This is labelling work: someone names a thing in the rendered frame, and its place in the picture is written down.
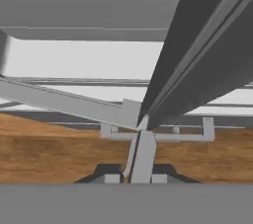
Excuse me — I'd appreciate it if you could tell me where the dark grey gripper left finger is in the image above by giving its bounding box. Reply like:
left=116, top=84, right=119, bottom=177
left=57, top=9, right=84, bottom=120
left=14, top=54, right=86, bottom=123
left=73, top=163, right=126, bottom=185

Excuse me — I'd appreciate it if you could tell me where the grey straight door handle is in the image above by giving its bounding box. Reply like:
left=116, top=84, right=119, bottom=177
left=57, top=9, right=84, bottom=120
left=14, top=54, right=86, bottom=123
left=124, top=128, right=158, bottom=185

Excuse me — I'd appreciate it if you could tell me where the grey fridge body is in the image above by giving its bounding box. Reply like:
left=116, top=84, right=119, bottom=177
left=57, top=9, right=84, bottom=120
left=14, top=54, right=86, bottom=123
left=0, top=0, right=253, bottom=127

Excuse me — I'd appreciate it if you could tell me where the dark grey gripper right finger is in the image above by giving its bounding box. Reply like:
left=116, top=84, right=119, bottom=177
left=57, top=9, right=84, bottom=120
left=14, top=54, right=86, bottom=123
left=150, top=163, right=201, bottom=185

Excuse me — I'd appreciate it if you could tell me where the grey bracket door handle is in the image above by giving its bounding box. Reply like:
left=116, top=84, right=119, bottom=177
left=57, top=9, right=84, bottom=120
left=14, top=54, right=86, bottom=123
left=100, top=116, right=215, bottom=144

